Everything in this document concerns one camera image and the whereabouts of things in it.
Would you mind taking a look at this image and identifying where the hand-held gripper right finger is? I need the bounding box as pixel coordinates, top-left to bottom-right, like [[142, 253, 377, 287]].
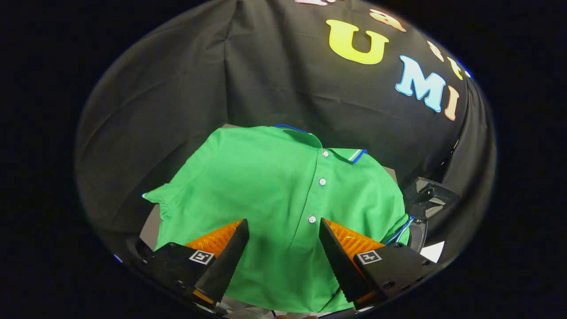
[[319, 217, 443, 311]]

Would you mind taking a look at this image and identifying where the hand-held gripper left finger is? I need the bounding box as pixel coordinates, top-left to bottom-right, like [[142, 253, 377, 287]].
[[133, 218, 249, 311]]

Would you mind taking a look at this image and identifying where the green polo shirt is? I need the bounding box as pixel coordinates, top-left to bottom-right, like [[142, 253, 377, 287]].
[[142, 124, 415, 314]]

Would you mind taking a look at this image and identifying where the grey washing machine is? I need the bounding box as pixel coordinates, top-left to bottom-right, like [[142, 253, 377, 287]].
[[401, 176, 461, 254]]

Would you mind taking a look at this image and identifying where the grey cabinet with dark top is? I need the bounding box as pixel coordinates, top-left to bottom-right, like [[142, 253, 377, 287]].
[[140, 123, 399, 251]]

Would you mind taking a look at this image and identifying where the white board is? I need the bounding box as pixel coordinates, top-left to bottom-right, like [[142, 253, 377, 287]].
[[420, 241, 445, 263]]

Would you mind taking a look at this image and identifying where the black backdrop cloth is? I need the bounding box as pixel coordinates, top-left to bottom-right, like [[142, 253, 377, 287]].
[[75, 0, 497, 251]]

